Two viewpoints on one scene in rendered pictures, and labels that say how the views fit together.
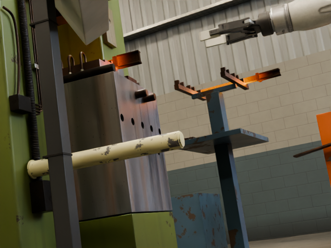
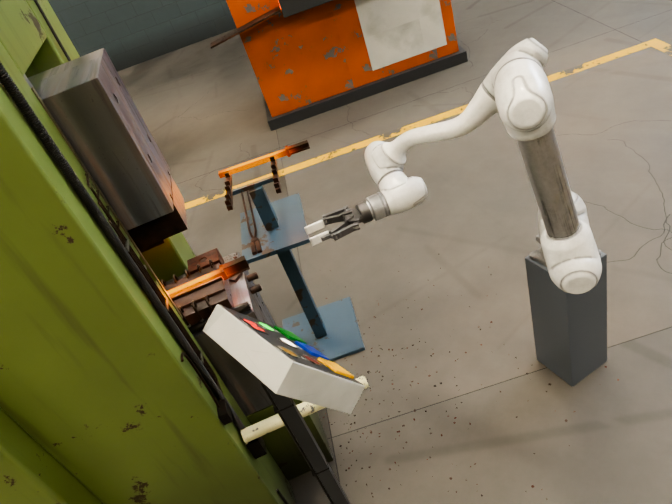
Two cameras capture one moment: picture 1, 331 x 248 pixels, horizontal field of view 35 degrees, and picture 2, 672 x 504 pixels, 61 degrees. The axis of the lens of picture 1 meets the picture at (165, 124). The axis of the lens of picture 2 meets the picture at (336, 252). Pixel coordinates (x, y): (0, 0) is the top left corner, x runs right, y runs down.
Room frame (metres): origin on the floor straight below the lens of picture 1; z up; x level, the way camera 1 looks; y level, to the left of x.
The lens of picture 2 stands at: (0.11, 0.38, 2.08)
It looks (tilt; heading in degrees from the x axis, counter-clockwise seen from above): 36 degrees down; 338
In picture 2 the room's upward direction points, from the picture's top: 21 degrees counter-clockwise
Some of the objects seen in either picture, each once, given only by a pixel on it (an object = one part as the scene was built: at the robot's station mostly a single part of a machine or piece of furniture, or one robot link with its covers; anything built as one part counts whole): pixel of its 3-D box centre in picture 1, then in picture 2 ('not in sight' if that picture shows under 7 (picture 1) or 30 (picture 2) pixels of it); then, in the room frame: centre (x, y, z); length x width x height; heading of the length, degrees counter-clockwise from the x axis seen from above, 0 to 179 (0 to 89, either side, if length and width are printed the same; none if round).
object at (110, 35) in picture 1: (108, 26); not in sight; (2.06, 0.18, 1.27); 0.09 x 0.02 x 0.17; 162
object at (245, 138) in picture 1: (222, 142); (273, 226); (2.22, -0.23, 0.74); 0.40 x 0.30 x 0.02; 155
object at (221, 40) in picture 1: (215, 41); (314, 227); (1.67, -0.21, 1.00); 0.07 x 0.01 x 0.03; 72
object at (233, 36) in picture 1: (240, 33); (337, 218); (1.63, -0.29, 1.00); 0.11 x 0.01 x 0.04; 51
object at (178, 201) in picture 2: not in sight; (114, 228); (1.78, 0.35, 1.32); 0.42 x 0.20 x 0.10; 72
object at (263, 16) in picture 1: (257, 25); (357, 215); (1.58, -0.34, 1.00); 0.09 x 0.08 x 0.07; 72
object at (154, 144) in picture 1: (103, 155); (305, 408); (1.36, 0.17, 0.62); 0.44 x 0.05 x 0.05; 72
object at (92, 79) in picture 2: not in sight; (69, 152); (1.82, 0.34, 1.56); 0.42 x 0.39 x 0.40; 72
